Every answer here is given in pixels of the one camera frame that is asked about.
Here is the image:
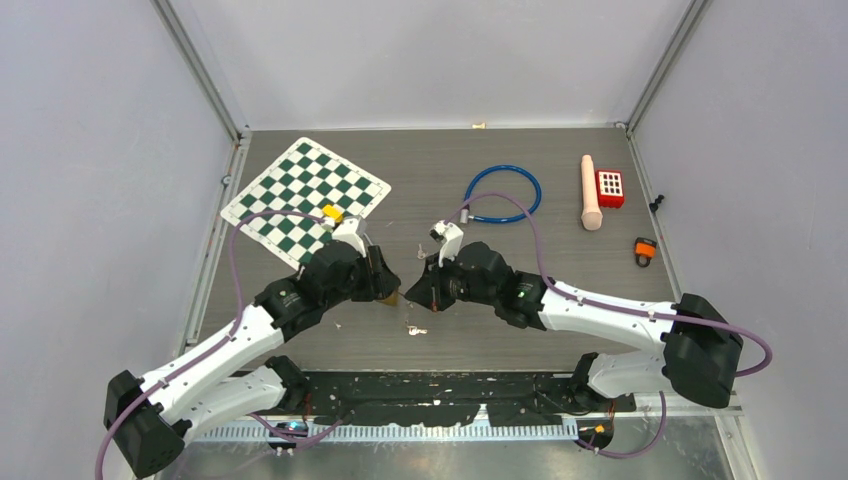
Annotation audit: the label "black front base panel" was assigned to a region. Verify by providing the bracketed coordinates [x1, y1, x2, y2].
[241, 369, 637, 429]

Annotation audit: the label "brass padlock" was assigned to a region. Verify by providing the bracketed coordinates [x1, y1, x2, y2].
[380, 291, 400, 307]

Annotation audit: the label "small orange padlock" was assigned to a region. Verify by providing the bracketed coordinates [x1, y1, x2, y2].
[633, 237, 658, 268]

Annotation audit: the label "black knob on rail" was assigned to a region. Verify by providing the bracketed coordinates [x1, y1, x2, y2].
[649, 194, 665, 213]

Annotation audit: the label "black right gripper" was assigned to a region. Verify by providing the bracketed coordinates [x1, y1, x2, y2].
[407, 251, 498, 313]

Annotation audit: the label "yellow block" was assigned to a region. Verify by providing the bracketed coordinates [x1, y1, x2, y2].
[322, 204, 344, 224]

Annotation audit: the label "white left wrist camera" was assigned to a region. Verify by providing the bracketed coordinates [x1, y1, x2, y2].
[331, 216, 367, 257]

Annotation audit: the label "red block with holes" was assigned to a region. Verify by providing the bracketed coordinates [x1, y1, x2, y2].
[595, 169, 626, 209]

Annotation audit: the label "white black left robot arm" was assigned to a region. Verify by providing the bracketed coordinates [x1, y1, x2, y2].
[101, 240, 401, 478]

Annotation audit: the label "green white chessboard mat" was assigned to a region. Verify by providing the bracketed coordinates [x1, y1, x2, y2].
[220, 137, 391, 269]

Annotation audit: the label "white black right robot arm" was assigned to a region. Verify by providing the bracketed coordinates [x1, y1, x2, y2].
[405, 242, 744, 411]

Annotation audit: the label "silver keys with white tag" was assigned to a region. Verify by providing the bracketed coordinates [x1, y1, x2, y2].
[406, 325, 428, 336]

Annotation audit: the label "beige wooden rolling pin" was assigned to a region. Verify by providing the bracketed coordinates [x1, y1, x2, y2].
[580, 154, 603, 231]

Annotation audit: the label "blue cable lock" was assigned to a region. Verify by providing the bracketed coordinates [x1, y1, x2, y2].
[457, 164, 543, 229]

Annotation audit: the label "aluminium frame rail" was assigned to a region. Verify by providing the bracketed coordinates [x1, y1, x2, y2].
[192, 374, 710, 443]

